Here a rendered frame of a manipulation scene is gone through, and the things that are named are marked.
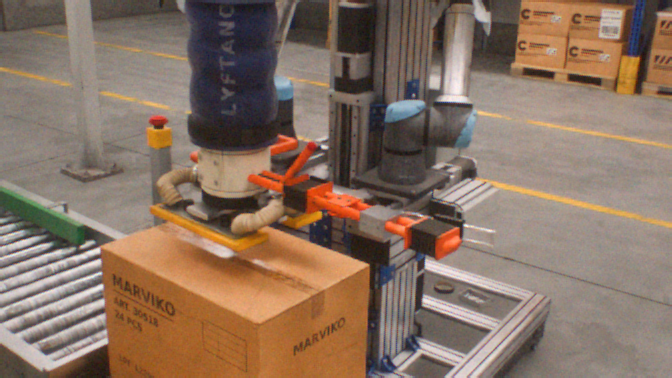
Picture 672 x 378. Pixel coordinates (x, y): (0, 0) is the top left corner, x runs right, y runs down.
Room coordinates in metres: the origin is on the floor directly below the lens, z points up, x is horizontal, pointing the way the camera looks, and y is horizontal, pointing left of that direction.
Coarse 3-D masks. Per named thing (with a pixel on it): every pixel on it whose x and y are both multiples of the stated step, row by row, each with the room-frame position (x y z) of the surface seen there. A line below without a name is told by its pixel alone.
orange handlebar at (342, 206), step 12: (276, 144) 1.98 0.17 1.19; (288, 144) 2.00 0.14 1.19; (192, 156) 1.87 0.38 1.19; (252, 180) 1.72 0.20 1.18; (264, 180) 1.70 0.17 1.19; (324, 204) 1.57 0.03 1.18; (336, 204) 1.55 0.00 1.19; (348, 204) 1.55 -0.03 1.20; (360, 204) 1.56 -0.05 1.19; (336, 216) 1.55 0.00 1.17; (348, 216) 1.52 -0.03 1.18; (396, 228) 1.44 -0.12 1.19; (456, 240) 1.38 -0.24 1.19
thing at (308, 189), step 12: (288, 180) 1.65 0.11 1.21; (300, 180) 1.68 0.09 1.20; (312, 180) 1.69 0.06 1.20; (324, 180) 1.67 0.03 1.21; (288, 192) 1.62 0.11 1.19; (300, 192) 1.59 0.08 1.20; (312, 192) 1.59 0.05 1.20; (324, 192) 1.63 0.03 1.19; (288, 204) 1.62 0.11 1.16; (300, 204) 1.59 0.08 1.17; (312, 204) 1.60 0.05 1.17
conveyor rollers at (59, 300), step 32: (0, 224) 2.90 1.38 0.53; (32, 224) 2.91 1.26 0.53; (0, 256) 2.62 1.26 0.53; (32, 256) 2.62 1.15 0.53; (64, 256) 2.63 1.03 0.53; (96, 256) 2.63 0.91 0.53; (0, 288) 2.34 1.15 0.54; (32, 288) 2.34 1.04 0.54; (64, 288) 2.34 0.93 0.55; (96, 288) 2.34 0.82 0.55; (0, 320) 2.15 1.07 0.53; (32, 320) 2.14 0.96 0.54; (64, 320) 2.14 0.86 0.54; (96, 320) 2.13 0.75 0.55; (64, 352) 1.94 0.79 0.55
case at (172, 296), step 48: (144, 240) 1.88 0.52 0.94; (192, 240) 1.89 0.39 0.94; (288, 240) 1.91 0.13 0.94; (144, 288) 1.72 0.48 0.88; (192, 288) 1.61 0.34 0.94; (240, 288) 1.62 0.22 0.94; (288, 288) 1.63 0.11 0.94; (336, 288) 1.67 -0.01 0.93; (144, 336) 1.73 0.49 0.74; (192, 336) 1.61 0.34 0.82; (240, 336) 1.50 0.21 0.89; (288, 336) 1.53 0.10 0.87; (336, 336) 1.67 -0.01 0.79
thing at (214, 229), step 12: (180, 204) 1.82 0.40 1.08; (192, 204) 1.77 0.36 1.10; (168, 216) 1.76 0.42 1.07; (180, 216) 1.75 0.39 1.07; (192, 216) 1.74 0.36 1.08; (228, 216) 1.69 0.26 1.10; (192, 228) 1.69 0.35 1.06; (204, 228) 1.68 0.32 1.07; (216, 228) 1.67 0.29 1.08; (228, 228) 1.67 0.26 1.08; (216, 240) 1.64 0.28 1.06; (228, 240) 1.61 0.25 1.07; (240, 240) 1.61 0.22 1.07; (252, 240) 1.62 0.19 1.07; (264, 240) 1.65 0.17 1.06
